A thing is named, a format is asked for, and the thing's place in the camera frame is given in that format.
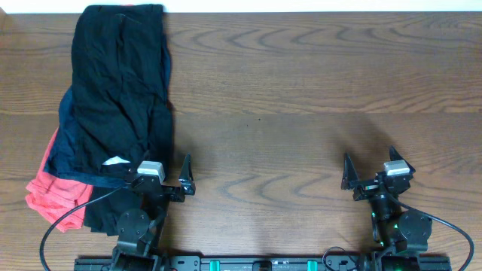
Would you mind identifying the black garment under pile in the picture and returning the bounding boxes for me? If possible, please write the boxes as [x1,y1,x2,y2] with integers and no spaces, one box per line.
[84,189,142,236]

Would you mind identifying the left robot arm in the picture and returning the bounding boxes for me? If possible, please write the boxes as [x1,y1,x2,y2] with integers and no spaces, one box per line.
[109,154,196,271]

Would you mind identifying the navy blue shorts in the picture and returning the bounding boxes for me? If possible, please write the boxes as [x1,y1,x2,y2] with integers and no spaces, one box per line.
[46,47,173,187]

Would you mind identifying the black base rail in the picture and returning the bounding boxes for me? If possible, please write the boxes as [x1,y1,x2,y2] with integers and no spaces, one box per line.
[74,254,451,271]

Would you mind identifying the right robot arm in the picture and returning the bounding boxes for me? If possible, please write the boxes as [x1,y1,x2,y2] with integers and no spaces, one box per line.
[340,147,432,270]

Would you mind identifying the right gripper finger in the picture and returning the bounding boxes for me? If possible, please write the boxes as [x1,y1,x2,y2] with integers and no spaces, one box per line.
[340,153,359,190]
[389,145,416,174]

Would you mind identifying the black shorts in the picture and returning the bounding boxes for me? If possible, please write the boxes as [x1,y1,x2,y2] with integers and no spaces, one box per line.
[69,4,175,178]

